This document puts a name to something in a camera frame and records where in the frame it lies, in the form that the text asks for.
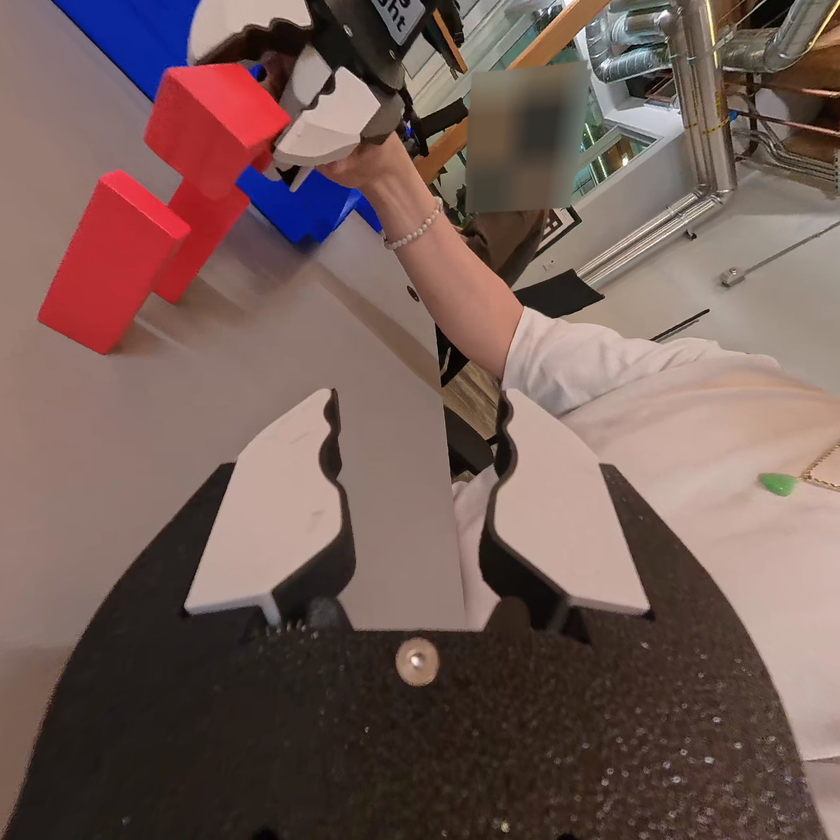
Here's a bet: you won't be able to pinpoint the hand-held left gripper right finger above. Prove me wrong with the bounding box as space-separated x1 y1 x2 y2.
478 387 652 632

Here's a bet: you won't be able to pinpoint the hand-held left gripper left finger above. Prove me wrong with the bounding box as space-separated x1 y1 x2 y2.
184 387 357 627

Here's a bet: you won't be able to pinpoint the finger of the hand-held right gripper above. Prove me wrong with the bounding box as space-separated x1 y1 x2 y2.
188 0 316 67
271 45 383 193

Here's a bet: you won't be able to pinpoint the red grooved block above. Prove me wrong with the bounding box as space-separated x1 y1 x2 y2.
143 62 291 202

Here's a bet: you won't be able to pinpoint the red rectangular block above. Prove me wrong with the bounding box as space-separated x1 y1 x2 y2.
37 170 192 356
152 178 252 307

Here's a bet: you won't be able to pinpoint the person's right forearm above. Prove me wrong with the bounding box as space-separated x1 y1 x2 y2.
361 187 527 387

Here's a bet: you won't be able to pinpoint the person's right hand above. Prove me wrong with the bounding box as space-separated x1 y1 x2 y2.
318 133 429 199

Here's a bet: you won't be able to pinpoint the blue plastic bin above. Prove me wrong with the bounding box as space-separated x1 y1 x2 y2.
51 0 384 246

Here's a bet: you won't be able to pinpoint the wooden handrail beam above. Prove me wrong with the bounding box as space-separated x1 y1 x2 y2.
413 0 613 186

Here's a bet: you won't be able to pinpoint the black thin rod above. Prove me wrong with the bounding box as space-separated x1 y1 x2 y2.
650 308 711 342

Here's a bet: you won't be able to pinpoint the black framed marker board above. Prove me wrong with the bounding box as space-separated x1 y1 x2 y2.
537 206 583 258

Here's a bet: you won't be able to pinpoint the white pearl bracelet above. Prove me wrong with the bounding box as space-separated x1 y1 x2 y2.
382 196 446 252

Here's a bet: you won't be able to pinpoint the gold necklace chain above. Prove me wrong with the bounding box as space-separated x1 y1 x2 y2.
799 442 840 493

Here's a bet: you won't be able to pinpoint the silver insulated duct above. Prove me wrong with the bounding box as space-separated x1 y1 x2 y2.
721 0 840 74
585 10 685 85

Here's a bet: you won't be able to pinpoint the metal rod with bracket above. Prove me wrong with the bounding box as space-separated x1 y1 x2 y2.
721 220 840 287

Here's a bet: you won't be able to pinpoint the silver vertical duct pipes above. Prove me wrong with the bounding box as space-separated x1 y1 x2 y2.
672 0 739 204

